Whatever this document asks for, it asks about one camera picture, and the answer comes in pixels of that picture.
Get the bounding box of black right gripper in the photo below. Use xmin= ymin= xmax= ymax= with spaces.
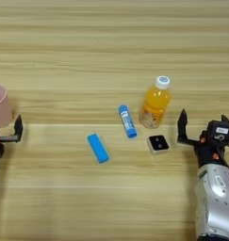
xmin=176 ymin=108 xmax=229 ymax=168

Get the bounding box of pink plastic cup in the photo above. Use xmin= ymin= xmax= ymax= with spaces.
xmin=0 ymin=84 xmax=14 ymax=129

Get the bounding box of orange juice bottle white cap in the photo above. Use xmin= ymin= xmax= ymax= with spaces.
xmin=139 ymin=75 xmax=172 ymax=130

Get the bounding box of blue glue stick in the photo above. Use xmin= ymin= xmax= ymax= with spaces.
xmin=118 ymin=104 xmax=139 ymax=139

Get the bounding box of blue bar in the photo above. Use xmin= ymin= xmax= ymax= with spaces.
xmin=87 ymin=133 xmax=110 ymax=165

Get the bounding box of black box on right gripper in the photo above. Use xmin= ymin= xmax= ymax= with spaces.
xmin=206 ymin=120 xmax=229 ymax=146

